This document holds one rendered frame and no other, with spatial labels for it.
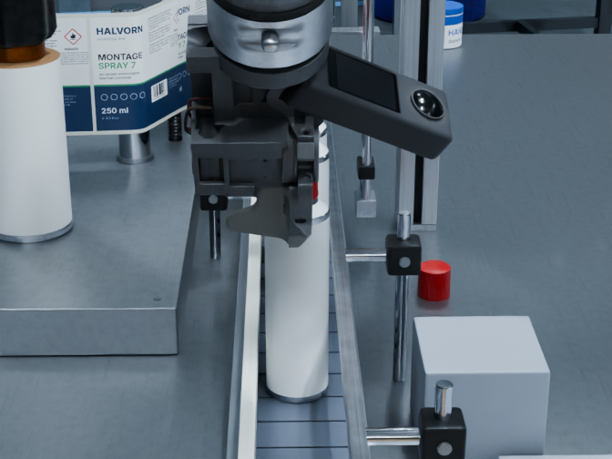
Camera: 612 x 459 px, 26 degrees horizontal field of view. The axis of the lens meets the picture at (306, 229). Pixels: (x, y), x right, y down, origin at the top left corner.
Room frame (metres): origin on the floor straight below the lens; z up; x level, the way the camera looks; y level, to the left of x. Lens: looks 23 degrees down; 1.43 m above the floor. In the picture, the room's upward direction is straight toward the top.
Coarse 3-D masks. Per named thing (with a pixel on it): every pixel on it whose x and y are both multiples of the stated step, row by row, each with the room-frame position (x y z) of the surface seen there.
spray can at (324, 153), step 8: (320, 144) 1.10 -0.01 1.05; (320, 152) 1.08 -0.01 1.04; (328, 152) 1.09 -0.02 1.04; (320, 160) 1.08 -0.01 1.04; (328, 160) 1.09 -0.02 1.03; (320, 168) 1.08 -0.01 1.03; (328, 168) 1.09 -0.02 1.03; (320, 176) 1.08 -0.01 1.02; (328, 176) 1.09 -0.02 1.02; (320, 184) 1.08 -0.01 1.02; (328, 184) 1.09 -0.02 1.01; (320, 192) 1.08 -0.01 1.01; (328, 192) 1.09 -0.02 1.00; (328, 200) 1.09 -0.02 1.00
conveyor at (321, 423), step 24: (264, 264) 1.21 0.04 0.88; (264, 288) 1.16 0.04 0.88; (264, 312) 1.10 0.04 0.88; (264, 336) 1.06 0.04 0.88; (336, 336) 1.06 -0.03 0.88; (264, 360) 1.01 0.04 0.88; (336, 360) 1.01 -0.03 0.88; (264, 384) 0.97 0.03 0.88; (336, 384) 0.97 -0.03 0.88; (264, 408) 0.93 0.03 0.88; (288, 408) 0.93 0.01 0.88; (312, 408) 0.93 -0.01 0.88; (336, 408) 0.93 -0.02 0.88; (264, 432) 0.89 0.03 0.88; (288, 432) 0.89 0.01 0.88; (312, 432) 0.89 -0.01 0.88; (336, 432) 0.89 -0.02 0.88; (264, 456) 0.86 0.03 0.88; (288, 456) 0.86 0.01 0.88; (312, 456) 0.86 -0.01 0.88; (336, 456) 0.86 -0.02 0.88
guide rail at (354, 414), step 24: (336, 192) 1.20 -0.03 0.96; (336, 216) 1.14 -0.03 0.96; (336, 240) 1.08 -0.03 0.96; (336, 264) 1.03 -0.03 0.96; (336, 288) 0.98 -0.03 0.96; (336, 312) 0.95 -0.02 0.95; (360, 384) 0.82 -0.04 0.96; (360, 408) 0.79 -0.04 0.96; (360, 432) 0.76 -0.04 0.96; (360, 456) 0.73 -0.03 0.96
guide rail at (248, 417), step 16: (256, 240) 1.19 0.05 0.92; (256, 256) 1.15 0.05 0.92; (256, 272) 1.12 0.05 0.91; (256, 288) 1.08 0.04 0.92; (256, 304) 1.05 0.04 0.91; (256, 320) 1.02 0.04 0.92; (256, 336) 0.99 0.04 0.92; (256, 352) 0.96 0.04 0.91; (256, 368) 0.93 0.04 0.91; (256, 384) 0.91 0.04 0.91; (240, 400) 0.88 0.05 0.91; (256, 400) 0.89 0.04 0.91; (240, 416) 0.86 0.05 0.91; (256, 416) 0.88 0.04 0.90; (240, 432) 0.84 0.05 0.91; (240, 448) 0.81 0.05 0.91
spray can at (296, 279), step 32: (320, 224) 0.94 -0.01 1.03; (288, 256) 0.94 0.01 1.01; (320, 256) 0.94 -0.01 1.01; (288, 288) 0.94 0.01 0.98; (320, 288) 0.94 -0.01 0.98; (288, 320) 0.94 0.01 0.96; (320, 320) 0.94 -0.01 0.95; (288, 352) 0.94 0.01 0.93; (320, 352) 0.94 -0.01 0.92; (288, 384) 0.94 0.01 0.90; (320, 384) 0.94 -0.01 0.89
